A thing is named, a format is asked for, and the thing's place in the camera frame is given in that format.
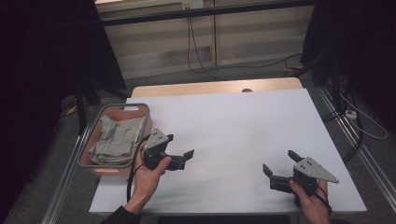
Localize white table cover board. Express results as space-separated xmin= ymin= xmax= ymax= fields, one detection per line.
xmin=89 ymin=88 xmax=368 ymax=216

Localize white wall socket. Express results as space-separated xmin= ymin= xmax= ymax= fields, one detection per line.
xmin=181 ymin=0 xmax=204 ymax=10

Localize white floor cable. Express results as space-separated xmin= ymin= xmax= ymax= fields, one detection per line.
xmin=339 ymin=92 xmax=389 ymax=140

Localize person's right hand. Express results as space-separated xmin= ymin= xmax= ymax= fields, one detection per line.
xmin=289 ymin=179 xmax=332 ymax=224

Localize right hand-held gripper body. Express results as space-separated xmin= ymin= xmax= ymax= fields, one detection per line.
xmin=270 ymin=157 xmax=340 ymax=206

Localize grey shorts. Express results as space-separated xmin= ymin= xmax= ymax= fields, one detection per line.
xmin=88 ymin=115 xmax=148 ymax=166

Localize black horizontal bar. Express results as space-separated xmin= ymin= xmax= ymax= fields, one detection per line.
xmin=99 ymin=0 xmax=316 ymax=27

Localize aluminium floor rail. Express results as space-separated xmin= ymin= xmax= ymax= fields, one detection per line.
xmin=40 ymin=122 xmax=96 ymax=224
xmin=317 ymin=86 xmax=396 ymax=213

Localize black tripod stand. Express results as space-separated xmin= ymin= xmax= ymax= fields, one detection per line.
xmin=74 ymin=77 xmax=132 ymax=135

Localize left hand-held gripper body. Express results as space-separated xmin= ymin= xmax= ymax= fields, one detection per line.
xmin=143 ymin=127 xmax=188 ymax=172

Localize person's left hand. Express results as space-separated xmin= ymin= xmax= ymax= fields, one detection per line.
xmin=130 ymin=146 xmax=173 ymax=208

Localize black metal stand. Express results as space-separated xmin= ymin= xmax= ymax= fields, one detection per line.
xmin=286 ymin=46 xmax=344 ymax=110

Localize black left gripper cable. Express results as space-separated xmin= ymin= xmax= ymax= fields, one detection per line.
xmin=126 ymin=134 xmax=151 ymax=203

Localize pink basket with grey rim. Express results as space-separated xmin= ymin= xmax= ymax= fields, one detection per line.
xmin=78 ymin=103 xmax=153 ymax=177

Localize black curtain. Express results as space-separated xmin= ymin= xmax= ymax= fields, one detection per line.
xmin=0 ymin=0 xmax=127 ymax=218
xmin=301 ymin=0 xmax=396 ymax=129

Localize black hanging cables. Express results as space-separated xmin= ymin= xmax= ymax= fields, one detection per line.
xmin=186 ymin=17 xmax=304 ymax=80

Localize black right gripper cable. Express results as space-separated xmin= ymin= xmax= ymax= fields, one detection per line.
xmin=313 ymin=186 xmax=333 ymax=217

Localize black floor cable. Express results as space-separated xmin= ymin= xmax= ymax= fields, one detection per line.
xmin=321 ymin=77 xmax=364 ymax=163

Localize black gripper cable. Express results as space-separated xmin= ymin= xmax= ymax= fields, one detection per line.
xmin=313 ymin=186 xmax=333 ymax=217
xmin=126 ymin=134 xmax=151 ymax=203

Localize light wooden table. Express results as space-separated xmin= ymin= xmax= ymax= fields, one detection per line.
xmin=130 ymin=77 xmax=304 ymax=98

